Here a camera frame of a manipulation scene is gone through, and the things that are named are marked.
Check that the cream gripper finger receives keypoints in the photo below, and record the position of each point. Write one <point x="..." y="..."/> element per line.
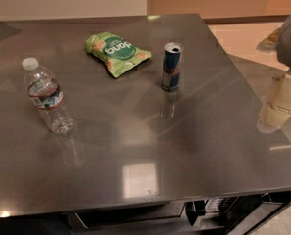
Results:
<point x="279" y="106"/>

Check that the blue silver redbull can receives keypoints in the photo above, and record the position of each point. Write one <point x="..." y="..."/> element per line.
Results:
<point x="172" y="65"/>

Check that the green snack bag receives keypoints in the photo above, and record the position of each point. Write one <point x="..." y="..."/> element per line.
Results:
<point x="118" y="54"/>

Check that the clear plastic water bottle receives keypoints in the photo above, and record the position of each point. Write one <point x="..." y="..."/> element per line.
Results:
<point x="47" y="95"/>

